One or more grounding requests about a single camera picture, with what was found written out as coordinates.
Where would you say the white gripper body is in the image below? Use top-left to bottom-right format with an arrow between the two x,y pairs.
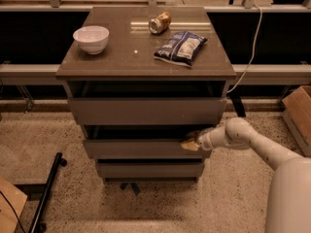
196,128 -> 215,150

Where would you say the grey drawer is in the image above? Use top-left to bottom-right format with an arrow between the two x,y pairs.
95,163 -> 204,179
84,139 -> 211,159
68,98 -> 226,125

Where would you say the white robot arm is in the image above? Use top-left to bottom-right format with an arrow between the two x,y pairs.
180,117 -> 311,233

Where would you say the brown drawer cabinet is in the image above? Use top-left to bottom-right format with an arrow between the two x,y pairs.
54,5 -> 237,183

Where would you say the blue snack bag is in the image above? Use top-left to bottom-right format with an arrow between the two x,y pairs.
154,31 -> 207,68

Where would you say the cardboard box right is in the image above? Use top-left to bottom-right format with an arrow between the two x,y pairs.
282,85 -> 311,157

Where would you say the cardboard box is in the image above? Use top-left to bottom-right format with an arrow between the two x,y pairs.
282,85 -> 311,157
0,176 -> 27,233

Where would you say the gold drink can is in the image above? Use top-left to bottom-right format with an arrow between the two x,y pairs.
149,12 -> 171,34

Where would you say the white ceramic bowl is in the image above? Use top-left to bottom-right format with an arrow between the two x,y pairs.
73,25 -> 109,54

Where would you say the black metal stand leg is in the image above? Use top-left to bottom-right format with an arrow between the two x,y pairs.
17,152 -> 67,233

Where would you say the cardboard box left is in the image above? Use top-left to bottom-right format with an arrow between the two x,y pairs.
0,176 -> 27,233

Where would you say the white cable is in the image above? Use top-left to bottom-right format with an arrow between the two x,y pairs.
226,4 -> 264,94

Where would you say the black cable left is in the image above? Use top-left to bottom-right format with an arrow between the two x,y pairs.
0,189 -> 27,233

